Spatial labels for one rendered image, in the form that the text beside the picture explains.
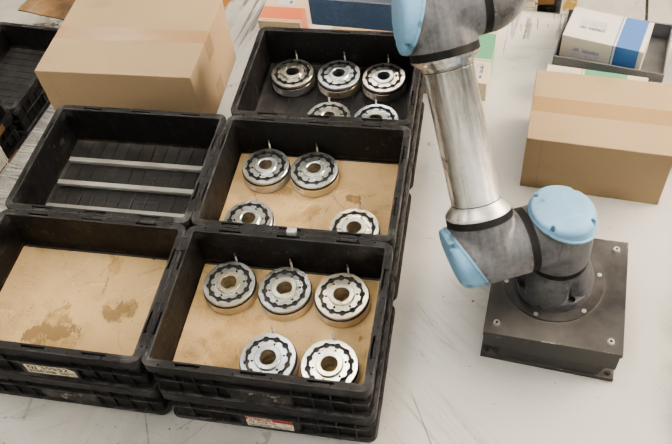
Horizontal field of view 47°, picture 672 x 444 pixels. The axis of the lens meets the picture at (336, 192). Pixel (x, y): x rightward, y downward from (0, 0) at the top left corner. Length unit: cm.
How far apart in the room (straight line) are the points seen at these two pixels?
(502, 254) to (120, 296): 75
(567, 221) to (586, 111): 48
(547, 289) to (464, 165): 31
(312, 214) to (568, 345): 56
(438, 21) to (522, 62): 91
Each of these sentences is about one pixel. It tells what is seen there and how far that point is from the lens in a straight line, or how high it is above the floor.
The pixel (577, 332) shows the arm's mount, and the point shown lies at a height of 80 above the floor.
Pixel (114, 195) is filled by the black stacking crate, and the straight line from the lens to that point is 176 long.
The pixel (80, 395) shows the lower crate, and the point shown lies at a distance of 161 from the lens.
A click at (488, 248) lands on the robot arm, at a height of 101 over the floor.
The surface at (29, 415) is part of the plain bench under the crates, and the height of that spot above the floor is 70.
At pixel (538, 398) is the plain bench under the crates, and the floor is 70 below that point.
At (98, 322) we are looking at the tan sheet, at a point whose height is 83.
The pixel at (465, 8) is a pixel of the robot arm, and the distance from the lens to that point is 125.
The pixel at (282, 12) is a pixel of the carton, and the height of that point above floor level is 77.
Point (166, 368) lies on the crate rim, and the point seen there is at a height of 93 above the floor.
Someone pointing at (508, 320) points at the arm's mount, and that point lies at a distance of 150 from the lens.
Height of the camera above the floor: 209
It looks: 50 degrees down
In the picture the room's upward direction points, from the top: 8 degrees counter-clockwise
